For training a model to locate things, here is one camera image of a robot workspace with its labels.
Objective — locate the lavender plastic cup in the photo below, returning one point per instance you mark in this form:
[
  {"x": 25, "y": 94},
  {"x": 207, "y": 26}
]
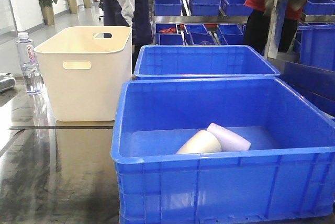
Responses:
[{"x": 229, "y": 140}]

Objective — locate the blue bin behind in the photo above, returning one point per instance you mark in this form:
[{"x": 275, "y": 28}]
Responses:
[{"x": 190, "y": 62}]

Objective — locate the person in navy jacket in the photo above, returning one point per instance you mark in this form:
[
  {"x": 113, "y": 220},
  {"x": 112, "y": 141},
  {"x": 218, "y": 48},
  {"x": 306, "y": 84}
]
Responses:
[{"x": 134, "y": 14}]

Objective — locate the potted plant gold pot left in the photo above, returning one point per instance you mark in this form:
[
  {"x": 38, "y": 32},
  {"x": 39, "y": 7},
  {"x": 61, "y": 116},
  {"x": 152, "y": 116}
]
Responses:
[{"x": 47, "y": 11}]

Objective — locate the metal shelf with blue bins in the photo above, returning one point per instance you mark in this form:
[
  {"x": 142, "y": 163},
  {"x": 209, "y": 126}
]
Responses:
[{"x": 309, "y": 71}]

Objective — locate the cream plastic basket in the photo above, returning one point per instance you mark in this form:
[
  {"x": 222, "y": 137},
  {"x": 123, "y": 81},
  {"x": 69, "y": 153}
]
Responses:
[{"x": 84, "y": 68}]

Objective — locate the beige plastic cup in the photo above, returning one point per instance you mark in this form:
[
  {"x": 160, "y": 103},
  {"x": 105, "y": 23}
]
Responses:
[{"x": 201, "y": 142}]

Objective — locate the person in red shirt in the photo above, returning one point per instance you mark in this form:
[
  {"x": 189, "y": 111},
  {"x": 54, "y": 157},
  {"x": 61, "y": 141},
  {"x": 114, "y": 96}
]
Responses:
[{"x": 257, "y": 27}]

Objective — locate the clear water bottle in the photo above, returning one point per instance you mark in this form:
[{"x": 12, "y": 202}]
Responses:
[{"x": 29, "y": 64}]

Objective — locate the large blue front bin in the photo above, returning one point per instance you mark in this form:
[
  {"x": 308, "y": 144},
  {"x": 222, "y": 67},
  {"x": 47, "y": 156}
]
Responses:
[{"x": 288, "y": 172}]

